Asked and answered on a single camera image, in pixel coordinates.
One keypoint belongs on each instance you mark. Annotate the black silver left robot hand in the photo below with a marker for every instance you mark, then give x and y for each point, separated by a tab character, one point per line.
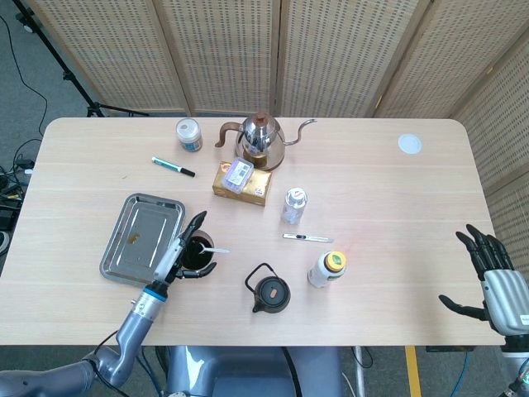
169	258

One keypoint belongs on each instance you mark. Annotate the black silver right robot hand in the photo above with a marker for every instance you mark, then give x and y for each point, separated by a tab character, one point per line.
502	302

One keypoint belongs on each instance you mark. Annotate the stainless steel tray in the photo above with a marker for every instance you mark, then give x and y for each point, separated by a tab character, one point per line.
136	235

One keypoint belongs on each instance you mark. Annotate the white plastic spoon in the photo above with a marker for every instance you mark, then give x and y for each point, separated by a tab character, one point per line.
215	250

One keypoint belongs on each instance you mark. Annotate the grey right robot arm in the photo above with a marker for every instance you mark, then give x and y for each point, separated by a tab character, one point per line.
516	364

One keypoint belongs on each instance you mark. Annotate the beige cup of black coffee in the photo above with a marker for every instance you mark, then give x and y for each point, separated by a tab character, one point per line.
203	261

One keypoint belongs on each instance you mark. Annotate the green white marker pen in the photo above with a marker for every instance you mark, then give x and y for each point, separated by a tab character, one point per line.
171	165

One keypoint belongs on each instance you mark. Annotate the black cast iron teapot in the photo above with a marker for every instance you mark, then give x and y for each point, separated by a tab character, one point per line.
271	294

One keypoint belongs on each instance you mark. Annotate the purple plastic box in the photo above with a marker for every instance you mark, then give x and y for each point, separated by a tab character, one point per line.
237	173

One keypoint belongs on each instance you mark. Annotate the gold tissue pack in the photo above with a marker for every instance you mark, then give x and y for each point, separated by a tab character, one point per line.
258	182

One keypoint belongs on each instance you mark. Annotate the jar with white lid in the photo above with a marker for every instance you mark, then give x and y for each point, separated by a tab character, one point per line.
189	134

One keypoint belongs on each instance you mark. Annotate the clear plastic water bottle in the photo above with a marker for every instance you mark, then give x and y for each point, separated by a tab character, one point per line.
294	204

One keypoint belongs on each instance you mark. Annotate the grey robot torso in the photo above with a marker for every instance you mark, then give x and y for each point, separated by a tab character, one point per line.
248	372

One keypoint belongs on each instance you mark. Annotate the silver utility knife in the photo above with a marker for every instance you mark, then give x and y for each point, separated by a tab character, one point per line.
310	237

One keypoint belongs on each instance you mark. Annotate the stainless steel gooseneck kettle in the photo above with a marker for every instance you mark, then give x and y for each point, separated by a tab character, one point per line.
260	136

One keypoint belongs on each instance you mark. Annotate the white tea bottle yellow cap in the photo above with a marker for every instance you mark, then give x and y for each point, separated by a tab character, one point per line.
324	271

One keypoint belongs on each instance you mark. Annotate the white table leg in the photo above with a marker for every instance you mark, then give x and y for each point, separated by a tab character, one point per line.
360	370

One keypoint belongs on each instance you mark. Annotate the white round table grommet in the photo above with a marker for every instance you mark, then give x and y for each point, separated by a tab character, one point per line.
410	144

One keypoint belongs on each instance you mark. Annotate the black tripod stand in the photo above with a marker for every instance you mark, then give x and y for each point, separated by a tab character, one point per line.
68	76

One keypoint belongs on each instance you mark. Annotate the woven folding screen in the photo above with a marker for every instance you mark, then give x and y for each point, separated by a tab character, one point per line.
231	54

